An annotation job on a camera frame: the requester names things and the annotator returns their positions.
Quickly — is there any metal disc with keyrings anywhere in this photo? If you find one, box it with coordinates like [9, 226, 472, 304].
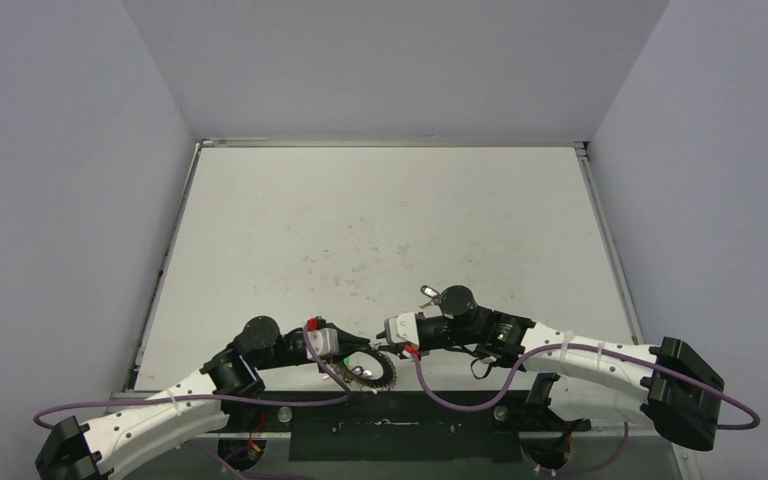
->
[329, 348, 397, 393]

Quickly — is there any key with black head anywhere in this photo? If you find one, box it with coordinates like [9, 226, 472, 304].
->
[419, 285, 441, 309]

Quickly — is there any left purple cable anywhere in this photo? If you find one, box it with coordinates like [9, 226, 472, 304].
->
[32, 324, 353, 431]

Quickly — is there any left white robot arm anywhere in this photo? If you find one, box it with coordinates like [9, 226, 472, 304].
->
[34, 316, 371, 479]

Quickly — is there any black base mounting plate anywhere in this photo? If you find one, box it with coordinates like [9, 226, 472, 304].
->
[221, 391, 591, 463]

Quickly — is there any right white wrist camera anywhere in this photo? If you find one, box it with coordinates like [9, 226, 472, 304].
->
[380, 312, 425, 359]

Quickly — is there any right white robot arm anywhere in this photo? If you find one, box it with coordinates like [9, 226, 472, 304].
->
[389, 285, 725, 451]

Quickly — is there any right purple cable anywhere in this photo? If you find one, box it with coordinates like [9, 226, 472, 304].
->
[410, 343, 762, 432]

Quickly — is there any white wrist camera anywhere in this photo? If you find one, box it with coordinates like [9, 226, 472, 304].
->
[305, 317, 340, 360]
[380, 312, 425, 359]

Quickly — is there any purple cable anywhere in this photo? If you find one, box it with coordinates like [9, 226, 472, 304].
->
[32, 324, 353, 431]
[410, 343, 762, 432]

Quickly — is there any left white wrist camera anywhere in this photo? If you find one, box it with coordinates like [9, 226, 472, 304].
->
[305, 317, 340, 360]

